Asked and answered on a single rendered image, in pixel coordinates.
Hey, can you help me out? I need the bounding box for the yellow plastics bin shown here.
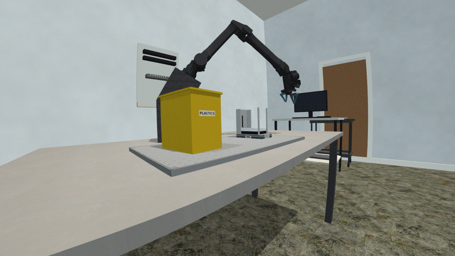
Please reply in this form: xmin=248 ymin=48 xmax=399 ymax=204
xmin=158 ymin=87 xmax=223 ymax=154

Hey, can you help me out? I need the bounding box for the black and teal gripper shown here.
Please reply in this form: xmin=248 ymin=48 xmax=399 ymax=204
xmin=280 ymin=82 xmax=299 ymax=104

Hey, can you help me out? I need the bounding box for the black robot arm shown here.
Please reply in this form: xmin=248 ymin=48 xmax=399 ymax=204
xmin=182 ymin=20 xmax=301 ymax=90

